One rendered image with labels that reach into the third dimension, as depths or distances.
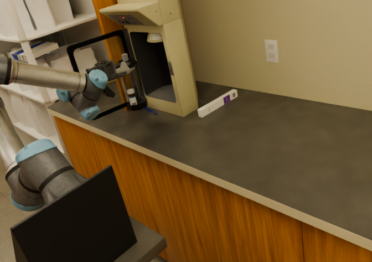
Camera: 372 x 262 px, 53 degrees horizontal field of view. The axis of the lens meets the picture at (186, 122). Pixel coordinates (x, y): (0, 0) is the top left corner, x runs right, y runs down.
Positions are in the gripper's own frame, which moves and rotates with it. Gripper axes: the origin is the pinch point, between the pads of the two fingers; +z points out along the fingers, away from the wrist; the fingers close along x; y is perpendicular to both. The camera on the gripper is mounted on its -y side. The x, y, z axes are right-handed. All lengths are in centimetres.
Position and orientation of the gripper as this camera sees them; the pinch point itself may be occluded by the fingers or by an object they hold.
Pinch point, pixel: (127, 68)
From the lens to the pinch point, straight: 178.6
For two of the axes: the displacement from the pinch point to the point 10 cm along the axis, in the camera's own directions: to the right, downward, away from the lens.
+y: -2.1, -8.7, -4.5
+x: -6.8, -2.0, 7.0
